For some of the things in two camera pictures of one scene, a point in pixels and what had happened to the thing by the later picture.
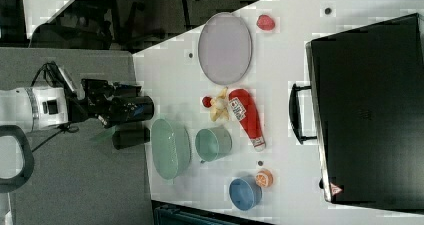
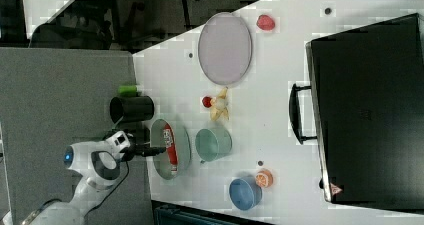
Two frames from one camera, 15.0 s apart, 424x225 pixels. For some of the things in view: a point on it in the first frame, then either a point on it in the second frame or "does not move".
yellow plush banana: x=220 y=105 does not move
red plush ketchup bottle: x=244 y=108 to x=171 y=147
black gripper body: x=96 y=99 to x=134 y=150
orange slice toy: x=264 y=178 does not move
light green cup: x=213 y=144 does not move
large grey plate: x=225 y=48 does not move
